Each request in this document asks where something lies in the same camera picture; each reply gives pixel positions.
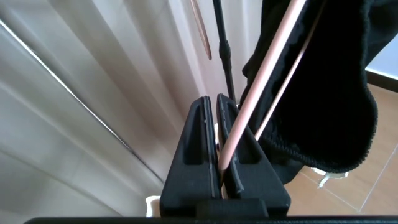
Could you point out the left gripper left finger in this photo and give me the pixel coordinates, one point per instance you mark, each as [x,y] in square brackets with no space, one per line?
[192,180]

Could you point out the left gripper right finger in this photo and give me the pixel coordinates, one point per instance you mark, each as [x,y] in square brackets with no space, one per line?
[258,183]

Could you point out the black shorts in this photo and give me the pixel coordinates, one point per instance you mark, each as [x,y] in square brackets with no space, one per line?
[326,109]

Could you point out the pink clothes hanger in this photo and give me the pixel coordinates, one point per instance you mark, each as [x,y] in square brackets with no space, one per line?
[203,37]
[264,77]

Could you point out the black clothes rack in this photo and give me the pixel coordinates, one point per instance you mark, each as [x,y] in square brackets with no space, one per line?
[224,53]

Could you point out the white curtain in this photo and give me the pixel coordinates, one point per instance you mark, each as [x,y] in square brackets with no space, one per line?
[93,93]

